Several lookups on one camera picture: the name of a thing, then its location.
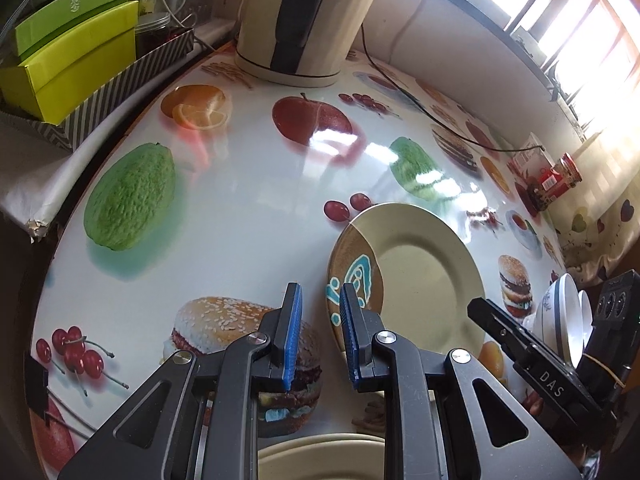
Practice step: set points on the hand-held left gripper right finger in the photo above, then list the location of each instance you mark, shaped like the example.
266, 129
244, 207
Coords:
350, 345

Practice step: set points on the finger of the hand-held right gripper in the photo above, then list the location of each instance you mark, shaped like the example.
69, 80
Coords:
525, 350

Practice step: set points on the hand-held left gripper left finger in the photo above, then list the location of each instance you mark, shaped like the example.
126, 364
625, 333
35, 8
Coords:
292, 340

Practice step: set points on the white bowl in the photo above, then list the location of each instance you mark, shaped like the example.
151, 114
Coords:
586, 315
560, 320

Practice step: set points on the cream plate with blue pattern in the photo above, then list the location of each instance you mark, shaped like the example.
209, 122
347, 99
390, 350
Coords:
425, 280

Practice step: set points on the plain cream plate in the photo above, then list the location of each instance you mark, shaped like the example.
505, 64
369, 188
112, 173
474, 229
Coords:
320, 457

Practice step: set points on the heart printed curtain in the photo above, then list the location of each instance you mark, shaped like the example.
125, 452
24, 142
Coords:
595, 230

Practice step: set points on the glass jar with red label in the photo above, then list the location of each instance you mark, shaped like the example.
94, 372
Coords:
562, 177

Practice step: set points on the fruit printed tablecloth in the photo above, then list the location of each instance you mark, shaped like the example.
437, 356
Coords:
240, 195

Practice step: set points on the red carton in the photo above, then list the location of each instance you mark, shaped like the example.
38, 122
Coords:
530, 157

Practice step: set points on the striped storage box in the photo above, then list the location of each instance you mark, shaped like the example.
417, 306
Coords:
125, 85

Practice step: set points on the barred window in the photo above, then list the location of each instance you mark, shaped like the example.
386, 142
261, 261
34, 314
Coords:
565, 15

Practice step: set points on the cream electric kettle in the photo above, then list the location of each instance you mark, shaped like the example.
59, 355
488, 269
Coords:
305, 15

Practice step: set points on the clear jar with dark content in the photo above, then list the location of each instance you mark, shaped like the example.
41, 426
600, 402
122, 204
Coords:
152, 32

